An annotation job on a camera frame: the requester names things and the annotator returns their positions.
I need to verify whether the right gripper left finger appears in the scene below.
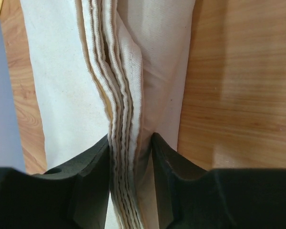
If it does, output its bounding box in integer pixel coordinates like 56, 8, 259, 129
0, 138, 110, 229

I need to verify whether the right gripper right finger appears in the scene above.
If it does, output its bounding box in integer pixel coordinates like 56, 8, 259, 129
151, 133, 286, 229

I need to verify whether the beige cloth wrap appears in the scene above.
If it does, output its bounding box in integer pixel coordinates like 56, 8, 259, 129
20, 0, 195, 229

